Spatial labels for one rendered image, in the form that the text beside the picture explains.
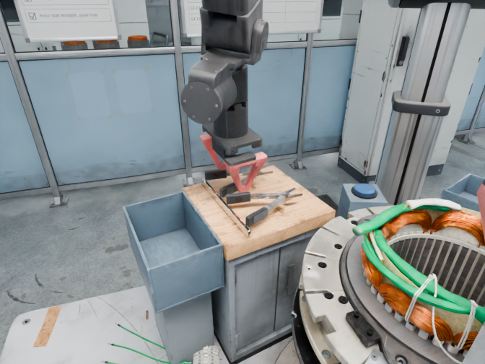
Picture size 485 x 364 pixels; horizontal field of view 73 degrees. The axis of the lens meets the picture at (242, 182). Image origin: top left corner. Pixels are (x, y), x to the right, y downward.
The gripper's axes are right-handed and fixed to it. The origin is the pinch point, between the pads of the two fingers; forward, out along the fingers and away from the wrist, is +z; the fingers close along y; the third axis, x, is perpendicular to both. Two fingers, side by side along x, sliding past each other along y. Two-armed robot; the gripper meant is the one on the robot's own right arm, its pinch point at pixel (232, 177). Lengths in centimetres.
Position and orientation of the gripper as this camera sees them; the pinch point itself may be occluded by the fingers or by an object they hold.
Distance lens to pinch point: 59.0
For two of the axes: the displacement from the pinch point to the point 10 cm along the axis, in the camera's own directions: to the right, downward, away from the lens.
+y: 4.7, 4.8, -7.4
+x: 8.8, -2.7, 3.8
